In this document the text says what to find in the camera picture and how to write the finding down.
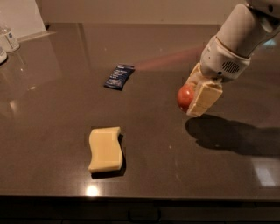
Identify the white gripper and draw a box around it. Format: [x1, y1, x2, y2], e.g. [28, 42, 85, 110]
[185, 36, 251, 117]

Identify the red apple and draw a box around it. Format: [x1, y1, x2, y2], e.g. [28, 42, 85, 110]
[177, 84, 194, 112]

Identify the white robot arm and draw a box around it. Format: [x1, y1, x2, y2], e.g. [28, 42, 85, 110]
[186, 0, 280, 117]

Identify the yellow sponge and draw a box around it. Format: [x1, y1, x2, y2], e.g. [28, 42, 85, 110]
[88, 127, 123, 173]

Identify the blue snack packet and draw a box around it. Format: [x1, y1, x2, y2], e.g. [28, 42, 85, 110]
[104, 64, 135, 90]

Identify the clear plastic water bottle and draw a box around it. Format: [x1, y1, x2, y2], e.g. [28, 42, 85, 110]
[0, 24, 20, 53]

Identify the white container at left edge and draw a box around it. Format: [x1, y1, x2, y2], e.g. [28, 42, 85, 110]
[0, 46, 8, 64]

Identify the white board leaning on wall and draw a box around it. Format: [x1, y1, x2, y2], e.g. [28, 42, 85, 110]
[0, 0, 53, 42]

